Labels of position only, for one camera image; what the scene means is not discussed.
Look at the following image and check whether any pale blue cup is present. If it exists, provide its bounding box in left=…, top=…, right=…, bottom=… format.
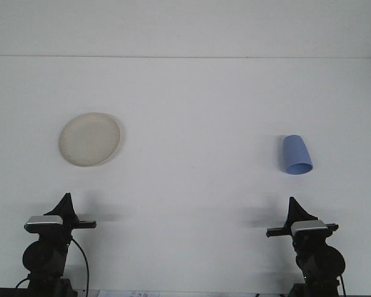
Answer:
left=282, top=134, right=314, bottom=175

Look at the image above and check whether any pale round plate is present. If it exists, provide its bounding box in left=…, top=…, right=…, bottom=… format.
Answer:
left=58, top=112, right=121, bottom=168

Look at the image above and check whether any dark base platform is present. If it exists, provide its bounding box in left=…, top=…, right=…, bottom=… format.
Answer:
left=0, top=287, right=28, bottom=297

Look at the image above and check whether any long black arm cable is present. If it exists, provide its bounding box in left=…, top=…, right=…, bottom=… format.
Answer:
left=69, top=237, right=90, bottom=294

